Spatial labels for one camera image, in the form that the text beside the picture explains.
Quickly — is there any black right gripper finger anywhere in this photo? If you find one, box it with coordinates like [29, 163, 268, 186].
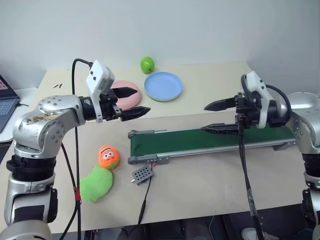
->
[203, 96, 237, 112]
[200, 122, 241, 136]

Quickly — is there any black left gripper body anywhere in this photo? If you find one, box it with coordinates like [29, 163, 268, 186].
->
[99, 88, 124, 122]

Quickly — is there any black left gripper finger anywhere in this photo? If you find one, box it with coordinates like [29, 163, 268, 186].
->
[120, 106, 151, 122]
[113, 86, 139, 100]

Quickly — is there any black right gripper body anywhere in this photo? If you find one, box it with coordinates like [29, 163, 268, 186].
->
[233, 91, 262, 130]

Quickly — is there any green conveyor belt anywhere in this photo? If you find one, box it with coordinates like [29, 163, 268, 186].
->
[127, 123, 297, 166]

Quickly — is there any orange clownfish plush toy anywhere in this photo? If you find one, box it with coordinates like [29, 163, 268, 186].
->
[97, 144, 121, 171]

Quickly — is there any pink round plate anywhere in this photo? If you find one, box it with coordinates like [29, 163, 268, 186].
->
[109, 79, 142, 112]

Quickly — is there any green apple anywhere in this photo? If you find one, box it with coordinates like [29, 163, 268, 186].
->
[139, 56, 155, 74]

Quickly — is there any blue round plate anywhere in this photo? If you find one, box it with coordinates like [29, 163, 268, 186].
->
[143, 71, 184, 102]

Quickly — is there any grey perforated control box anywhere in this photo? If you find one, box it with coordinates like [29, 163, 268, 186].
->
[129, 166, 154, 186]

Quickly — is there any green plush toy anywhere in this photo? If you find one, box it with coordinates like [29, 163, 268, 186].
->
[79, 164, 114, 204]

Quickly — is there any dark laptop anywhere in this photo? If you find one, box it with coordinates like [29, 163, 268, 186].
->
[0, 73, 21, 134]

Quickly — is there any white shoe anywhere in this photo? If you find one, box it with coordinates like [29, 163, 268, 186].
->
[240, 226, 259, 240]

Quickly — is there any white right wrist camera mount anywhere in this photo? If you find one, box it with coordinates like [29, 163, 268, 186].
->
[242, 70, 275, 129]

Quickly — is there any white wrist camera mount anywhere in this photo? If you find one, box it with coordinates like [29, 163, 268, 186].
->
[85, 59, 116, 124]
[242, 70, 275, 129]

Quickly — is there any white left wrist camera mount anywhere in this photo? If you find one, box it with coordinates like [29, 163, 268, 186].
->
[85, 59, 116, 124]

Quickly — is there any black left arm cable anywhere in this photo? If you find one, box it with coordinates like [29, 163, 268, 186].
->
[58, 58, 97, 240]

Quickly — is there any black control box cable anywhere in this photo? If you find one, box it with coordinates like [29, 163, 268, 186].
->
[136, 176, 153, 226]

